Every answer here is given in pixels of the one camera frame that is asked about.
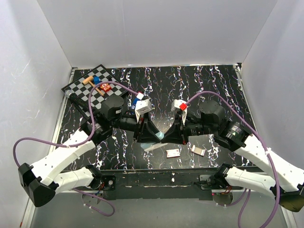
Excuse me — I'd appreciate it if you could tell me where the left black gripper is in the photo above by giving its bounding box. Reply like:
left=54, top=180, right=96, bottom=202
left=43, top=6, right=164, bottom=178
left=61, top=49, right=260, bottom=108
left=110, top=111, right=161, bottom=142

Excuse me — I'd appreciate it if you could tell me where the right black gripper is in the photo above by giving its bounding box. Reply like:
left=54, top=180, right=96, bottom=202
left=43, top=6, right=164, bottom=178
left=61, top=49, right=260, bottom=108
left=161, top=114, right=216, bottom=145

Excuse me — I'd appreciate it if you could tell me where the light blue stapler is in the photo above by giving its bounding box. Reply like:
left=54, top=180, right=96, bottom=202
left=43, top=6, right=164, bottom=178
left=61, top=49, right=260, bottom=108
left=140, top=132, right=167, bottom=152

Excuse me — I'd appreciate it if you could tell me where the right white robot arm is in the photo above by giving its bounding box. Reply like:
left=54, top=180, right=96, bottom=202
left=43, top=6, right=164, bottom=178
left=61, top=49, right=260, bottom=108
left=162, top=99, right=304, bottom=212

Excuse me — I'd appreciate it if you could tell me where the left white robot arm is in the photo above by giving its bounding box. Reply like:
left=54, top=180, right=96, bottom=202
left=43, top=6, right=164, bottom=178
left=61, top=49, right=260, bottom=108
left=18, top=95, right=164, bottom=207

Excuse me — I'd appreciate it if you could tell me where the red white staple box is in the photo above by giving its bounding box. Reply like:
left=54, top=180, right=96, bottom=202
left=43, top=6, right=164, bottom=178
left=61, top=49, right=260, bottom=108
left=166, top=149, right=180, bottom=158

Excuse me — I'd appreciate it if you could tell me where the open staple box tray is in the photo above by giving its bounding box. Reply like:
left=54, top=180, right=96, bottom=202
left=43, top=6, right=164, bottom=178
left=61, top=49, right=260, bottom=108
left=191, top=145, right=206, bottom=157

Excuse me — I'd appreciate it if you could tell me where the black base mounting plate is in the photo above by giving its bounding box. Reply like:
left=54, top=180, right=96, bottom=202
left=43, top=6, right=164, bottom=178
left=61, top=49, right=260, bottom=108
left=99, top=168, right=222, bottom=200

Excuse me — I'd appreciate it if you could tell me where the blue toy block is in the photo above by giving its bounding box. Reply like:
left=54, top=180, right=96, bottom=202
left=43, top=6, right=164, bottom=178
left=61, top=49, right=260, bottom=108
left=93, top=76, right=100, bottom=85

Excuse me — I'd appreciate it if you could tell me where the wooden toy mallet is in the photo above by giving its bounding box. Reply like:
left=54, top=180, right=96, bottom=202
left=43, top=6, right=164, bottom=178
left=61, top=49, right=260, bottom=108
left=82, top=76, right=104, bottom=96

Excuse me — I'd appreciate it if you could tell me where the checkered chess board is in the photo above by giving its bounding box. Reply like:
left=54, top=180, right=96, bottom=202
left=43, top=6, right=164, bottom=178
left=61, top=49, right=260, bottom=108
left=61, top=64, right=130, bottom=119

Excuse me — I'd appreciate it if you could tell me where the black cylinder silver cap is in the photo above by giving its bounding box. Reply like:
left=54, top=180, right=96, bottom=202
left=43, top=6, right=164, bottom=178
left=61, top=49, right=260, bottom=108
left=65, top=90, right=82, bottom=105

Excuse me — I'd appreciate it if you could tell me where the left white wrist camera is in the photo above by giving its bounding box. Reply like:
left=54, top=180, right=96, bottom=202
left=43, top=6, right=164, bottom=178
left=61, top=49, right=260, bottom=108
left=135, top=99, right=152, bottom=121

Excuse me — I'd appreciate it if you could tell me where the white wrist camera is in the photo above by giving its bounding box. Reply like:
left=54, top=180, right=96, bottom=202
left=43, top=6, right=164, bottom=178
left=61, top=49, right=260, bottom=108
left=171, top=99, right=188, bottom=119
left=135, top=99, right=152, bottom=121

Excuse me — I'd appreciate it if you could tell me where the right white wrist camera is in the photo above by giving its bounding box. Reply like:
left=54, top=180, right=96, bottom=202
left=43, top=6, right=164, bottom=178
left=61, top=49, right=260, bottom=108
left=171, top=99, right=188, bottom=119

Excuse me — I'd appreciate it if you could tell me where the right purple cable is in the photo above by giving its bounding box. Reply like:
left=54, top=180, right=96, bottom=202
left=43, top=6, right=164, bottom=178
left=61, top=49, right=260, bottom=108
left=185, top=91, right=281, bottom=228

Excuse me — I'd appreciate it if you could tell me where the purple cable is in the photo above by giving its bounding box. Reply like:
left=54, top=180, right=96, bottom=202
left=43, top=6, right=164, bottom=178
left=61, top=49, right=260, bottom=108
left=185, top=91, right=281, bottom=228
left=13, top=80, right=143, bottom=217

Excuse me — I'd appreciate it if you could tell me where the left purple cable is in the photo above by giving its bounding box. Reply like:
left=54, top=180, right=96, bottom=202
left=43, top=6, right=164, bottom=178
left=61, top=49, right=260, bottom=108
left=13, top=80, right=143, bottom=217

